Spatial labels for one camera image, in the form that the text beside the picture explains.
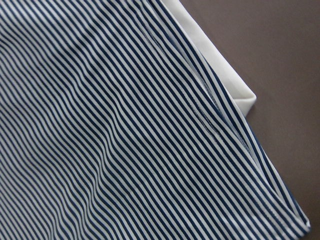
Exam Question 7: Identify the navy white striped polo shirt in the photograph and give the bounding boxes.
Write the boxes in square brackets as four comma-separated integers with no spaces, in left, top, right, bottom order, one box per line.
[0,0,311,240]

